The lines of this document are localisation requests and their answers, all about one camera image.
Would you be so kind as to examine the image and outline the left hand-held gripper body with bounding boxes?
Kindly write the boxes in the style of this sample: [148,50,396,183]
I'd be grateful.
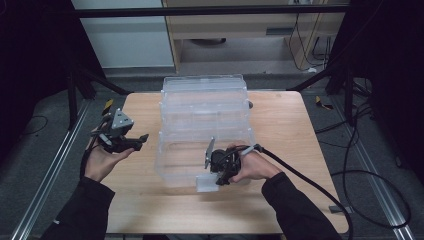
[89,107,135,154]

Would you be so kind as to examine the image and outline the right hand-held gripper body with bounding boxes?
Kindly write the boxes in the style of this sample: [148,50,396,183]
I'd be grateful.
[204,136,242,178]

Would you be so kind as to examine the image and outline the clear plastic storage box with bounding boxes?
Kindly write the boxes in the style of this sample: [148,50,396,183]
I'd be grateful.
[153,73,257,194]

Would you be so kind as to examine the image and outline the person's right hand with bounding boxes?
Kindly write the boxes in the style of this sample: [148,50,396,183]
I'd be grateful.
[227,143,283,184]

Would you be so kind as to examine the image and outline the person's left hand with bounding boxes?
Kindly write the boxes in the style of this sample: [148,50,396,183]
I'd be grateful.
[84,141,135,183]

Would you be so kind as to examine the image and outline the yellow and black tape strip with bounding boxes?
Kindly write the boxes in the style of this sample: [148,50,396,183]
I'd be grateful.
[101,98,115,117]
[314,95,334,111]

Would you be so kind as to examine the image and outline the black metal stand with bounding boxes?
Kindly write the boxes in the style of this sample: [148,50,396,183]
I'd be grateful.
[65,58,133,132]
[286,58,357,127]

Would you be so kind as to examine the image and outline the white cabinet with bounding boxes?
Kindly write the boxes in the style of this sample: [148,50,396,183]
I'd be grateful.
[71,0,175,69]

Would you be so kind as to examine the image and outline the dark curtain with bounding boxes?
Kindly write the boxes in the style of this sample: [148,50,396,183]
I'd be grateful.
[0,0,84,158]
[328,0,424,184]

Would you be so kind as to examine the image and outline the dark object under desk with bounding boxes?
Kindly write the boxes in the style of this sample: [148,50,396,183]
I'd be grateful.
[189,37,228,47]

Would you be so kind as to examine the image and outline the light wooden desk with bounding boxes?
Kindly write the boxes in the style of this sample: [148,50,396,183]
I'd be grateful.
[162,0,349,73]

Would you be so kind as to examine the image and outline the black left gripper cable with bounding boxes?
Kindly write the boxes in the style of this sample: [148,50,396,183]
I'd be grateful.
[79,113,113,179]

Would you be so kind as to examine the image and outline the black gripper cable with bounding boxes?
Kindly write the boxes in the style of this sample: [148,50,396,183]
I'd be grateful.
[79,113,113,179]
[226,143,413,240]

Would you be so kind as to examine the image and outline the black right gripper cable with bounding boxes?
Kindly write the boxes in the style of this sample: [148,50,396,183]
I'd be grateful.
[226,143,413,240]

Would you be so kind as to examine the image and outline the thin black floor cable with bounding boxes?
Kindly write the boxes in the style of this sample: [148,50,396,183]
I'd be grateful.
[18,114,50,138]

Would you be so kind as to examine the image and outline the black cables at desk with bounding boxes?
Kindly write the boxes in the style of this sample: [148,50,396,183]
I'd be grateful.
[287,12,336,73]

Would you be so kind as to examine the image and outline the black horizontal frame bar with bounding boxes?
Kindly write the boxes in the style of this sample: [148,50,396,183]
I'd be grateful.
[71,4,351,18]

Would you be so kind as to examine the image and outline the black floor cables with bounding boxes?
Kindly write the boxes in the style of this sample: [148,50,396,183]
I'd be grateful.
[314,78,376,149]

